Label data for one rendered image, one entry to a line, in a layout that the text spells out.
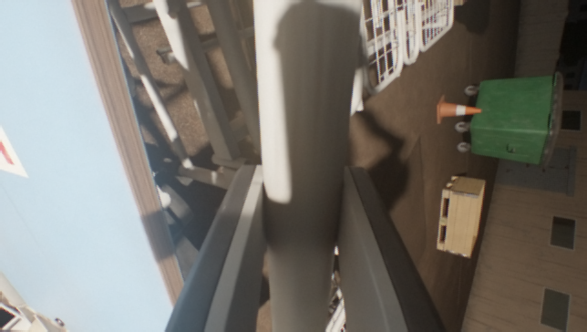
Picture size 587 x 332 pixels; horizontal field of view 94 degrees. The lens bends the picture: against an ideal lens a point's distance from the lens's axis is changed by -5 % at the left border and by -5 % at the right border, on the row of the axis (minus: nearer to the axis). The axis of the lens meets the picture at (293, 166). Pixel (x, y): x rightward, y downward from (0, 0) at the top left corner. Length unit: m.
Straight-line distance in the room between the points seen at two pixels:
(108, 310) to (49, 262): 0.04
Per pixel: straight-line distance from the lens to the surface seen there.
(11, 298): 0.36
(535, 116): 5.67
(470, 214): 5.61
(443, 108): 4.39
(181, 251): 1.01
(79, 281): 0.20
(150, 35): 1.09
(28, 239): 0.21
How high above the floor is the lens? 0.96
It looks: 38 degrees down
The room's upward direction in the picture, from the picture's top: 100 degrees clockwise
